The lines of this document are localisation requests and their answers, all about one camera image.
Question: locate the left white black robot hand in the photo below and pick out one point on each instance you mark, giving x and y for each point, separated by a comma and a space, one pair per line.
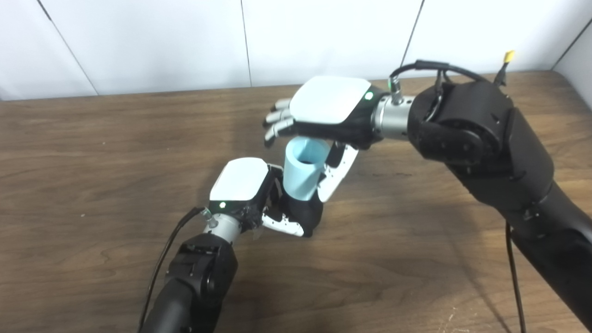
240, 182

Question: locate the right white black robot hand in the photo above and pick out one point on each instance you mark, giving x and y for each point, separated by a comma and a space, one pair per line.
330, 101

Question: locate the black flared nozzle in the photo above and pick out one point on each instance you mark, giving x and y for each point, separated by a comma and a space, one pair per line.
303, 215

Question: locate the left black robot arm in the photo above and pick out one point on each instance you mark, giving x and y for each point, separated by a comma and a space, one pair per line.
194, 282

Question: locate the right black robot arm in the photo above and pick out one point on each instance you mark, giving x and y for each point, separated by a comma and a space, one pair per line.
495, 152

